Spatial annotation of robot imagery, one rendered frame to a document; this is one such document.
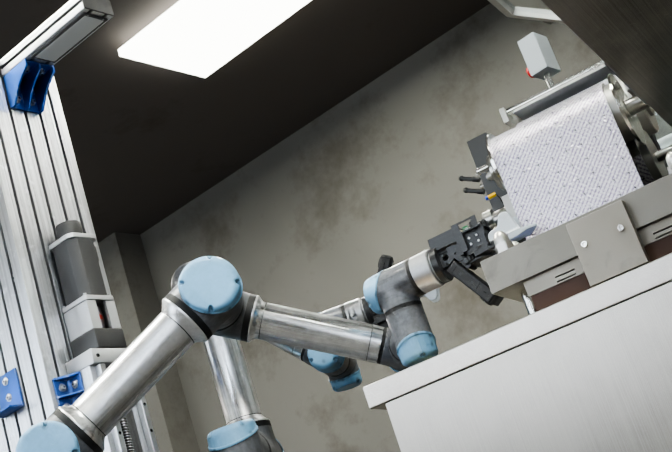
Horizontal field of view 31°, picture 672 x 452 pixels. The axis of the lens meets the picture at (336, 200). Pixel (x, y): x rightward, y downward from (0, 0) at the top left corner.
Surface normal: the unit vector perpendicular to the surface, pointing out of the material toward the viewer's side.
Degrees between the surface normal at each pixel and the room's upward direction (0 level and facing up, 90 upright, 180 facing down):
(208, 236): 90
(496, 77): 90
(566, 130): 90
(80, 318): 90
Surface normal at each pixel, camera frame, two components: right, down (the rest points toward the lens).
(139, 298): 0.73, -0.44
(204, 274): 0.13, -0.45
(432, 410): -0.47, -0.17
